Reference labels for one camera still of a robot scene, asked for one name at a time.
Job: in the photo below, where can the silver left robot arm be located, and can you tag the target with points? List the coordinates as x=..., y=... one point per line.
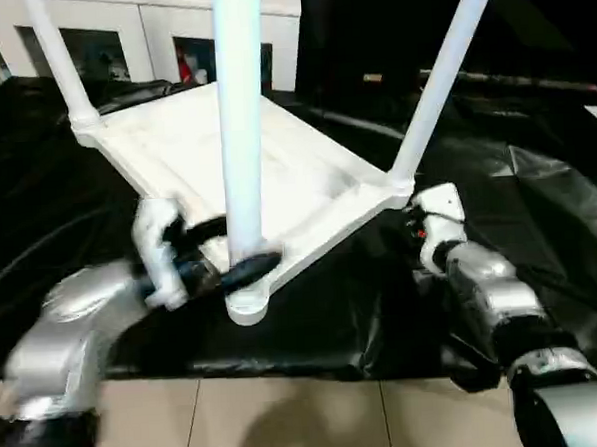
x=59, y=336

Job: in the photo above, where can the small tan label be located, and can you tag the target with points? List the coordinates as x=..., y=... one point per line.
x=372, y=77

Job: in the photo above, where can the black work mat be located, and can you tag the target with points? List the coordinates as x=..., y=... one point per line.
x=50, y=171

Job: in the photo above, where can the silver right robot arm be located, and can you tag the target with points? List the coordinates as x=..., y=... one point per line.
x=502, y=283

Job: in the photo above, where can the white glass-door cabinet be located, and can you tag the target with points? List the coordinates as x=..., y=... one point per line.
x=158, y=20

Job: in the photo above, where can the white plastic table leg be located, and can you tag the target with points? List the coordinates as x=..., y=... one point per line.
x=240, y=111
x=59, y=56
x=436, y=86

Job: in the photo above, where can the white table frame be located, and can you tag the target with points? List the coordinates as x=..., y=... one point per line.
x=300, y=158

